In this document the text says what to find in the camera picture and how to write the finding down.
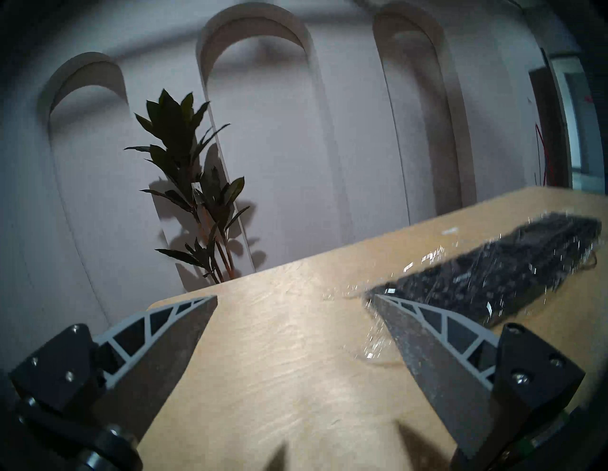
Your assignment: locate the tall dark green plant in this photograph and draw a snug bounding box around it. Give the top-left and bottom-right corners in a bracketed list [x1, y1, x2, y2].
[124, 89, 251, 285]

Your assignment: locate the clear plastic wrapping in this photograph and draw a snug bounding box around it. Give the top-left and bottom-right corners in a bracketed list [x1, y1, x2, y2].
[323, 209, 604, 361]

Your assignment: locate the grey lattice left gripper right finger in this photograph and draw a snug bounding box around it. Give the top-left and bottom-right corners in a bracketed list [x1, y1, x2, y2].
[366, 293, 586, 471]

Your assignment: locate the dark door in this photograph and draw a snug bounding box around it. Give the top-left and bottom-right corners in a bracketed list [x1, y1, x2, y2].
[528, 66, 570, 188]

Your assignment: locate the black computer keyboard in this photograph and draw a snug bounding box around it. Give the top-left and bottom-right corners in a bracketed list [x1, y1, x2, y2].
[368, 213, 601, 328]

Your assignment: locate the grey lattice left gripper left finger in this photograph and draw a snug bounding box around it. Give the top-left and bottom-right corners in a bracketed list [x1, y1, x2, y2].
[9, 295, 219, 471]

